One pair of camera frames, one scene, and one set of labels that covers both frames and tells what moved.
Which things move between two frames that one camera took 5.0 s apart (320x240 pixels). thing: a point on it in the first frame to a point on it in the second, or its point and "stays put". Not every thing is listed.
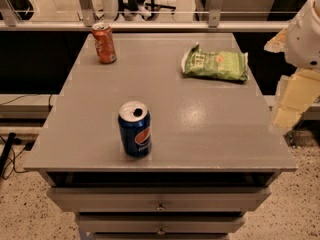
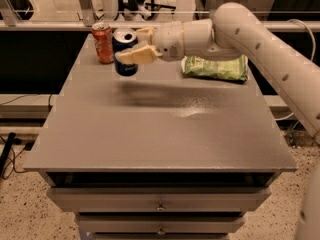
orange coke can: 105,43 stays put
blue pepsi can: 135,121 to 122,39
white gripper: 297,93 to 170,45
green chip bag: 225,64 stays put
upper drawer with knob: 162,199 stays put
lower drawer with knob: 158,224 stays put
